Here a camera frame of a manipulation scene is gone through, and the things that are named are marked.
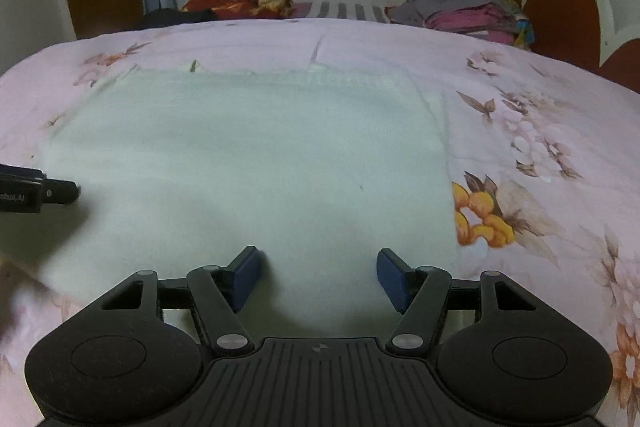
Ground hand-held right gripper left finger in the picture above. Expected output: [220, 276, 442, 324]
[100, 246, 263, 356]

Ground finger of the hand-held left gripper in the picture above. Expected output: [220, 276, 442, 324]
[44, 179, 82, 204]

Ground red floral blanket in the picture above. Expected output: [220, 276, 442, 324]
[180, 0, 296, 20]

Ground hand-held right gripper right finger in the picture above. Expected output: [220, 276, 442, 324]
[376, 248, 542, 356]

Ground pink floral bed sheet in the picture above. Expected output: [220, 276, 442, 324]
[0, 18, 640, 419]

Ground pile of folded clothes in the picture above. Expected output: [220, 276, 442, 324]
[389, 0, 537, 51]

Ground white knit sweater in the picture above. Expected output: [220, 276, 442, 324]
[39, 59, 452, 339]

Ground black cloth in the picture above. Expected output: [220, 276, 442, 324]
[142, 8, 219, 28]

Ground grey striped pillow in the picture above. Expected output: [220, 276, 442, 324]
[292, 0, 397, 24]

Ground white and brown headboard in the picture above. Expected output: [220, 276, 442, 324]
[497, 0, 640, 96]

